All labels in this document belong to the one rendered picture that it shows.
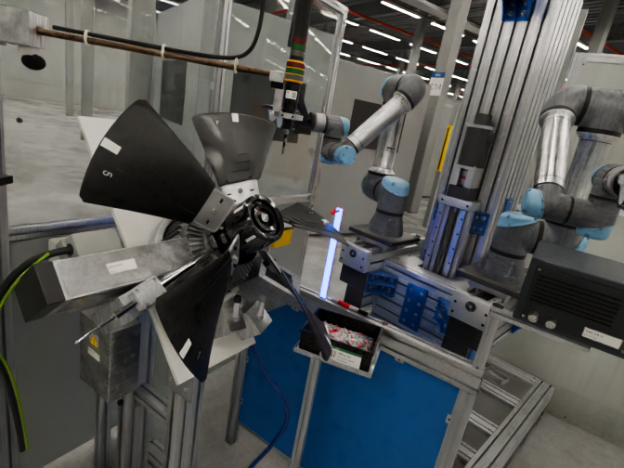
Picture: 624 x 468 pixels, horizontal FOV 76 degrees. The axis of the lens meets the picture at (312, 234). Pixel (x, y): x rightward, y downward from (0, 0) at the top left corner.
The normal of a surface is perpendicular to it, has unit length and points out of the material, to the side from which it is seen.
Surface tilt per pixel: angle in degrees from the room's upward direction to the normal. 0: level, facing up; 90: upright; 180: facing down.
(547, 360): 90
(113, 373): 90
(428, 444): 90
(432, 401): 90
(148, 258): 50
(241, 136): 41
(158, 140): 75
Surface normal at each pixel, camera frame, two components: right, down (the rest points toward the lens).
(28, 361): 0.81, 0.30
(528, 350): -0.55, 0.15
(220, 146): 0.08, -0.42
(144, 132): 0.58, 0.05
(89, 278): 0.73, -0.38
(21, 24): 0.01, 0.29
